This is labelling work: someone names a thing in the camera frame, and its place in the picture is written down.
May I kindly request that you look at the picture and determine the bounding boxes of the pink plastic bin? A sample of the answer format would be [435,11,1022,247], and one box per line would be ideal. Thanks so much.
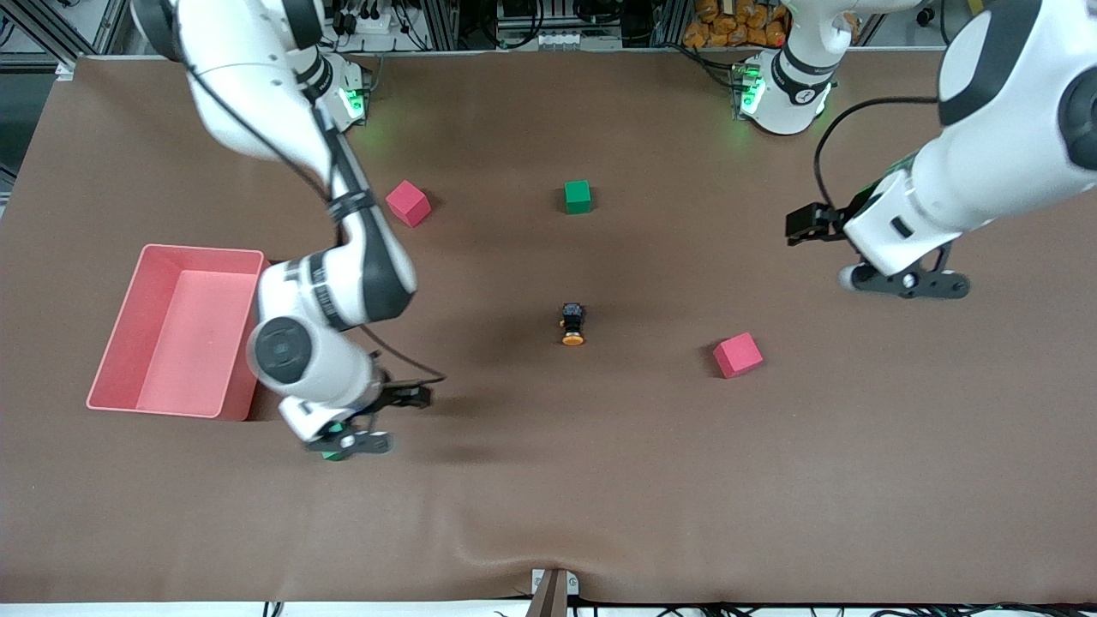
[87,244,271,421]

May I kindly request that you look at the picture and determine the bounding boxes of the pink foam cube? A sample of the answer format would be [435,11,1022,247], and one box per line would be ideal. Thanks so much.
[385,180,432,229]
[712,332,764,380]

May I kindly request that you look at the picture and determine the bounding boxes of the brown table mat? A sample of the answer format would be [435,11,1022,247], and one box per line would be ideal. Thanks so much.
[0,47,1097,605]

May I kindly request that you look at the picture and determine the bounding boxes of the orange snack packets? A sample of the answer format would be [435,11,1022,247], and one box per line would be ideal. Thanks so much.
[683,0,788,49]

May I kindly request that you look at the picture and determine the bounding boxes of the white terminal block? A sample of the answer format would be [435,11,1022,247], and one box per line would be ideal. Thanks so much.
[513,30,624,50]

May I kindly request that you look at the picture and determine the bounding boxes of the white power strip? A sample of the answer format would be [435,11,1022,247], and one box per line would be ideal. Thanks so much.
[333,7,397,37]

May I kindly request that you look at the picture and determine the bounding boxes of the grey camera mounting pole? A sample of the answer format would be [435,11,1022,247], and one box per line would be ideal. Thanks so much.
[530,568,580,617]

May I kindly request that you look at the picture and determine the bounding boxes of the aluminium frame post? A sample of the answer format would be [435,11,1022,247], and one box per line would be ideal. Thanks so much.
[429,0,461,51]
[654,0,686,48]

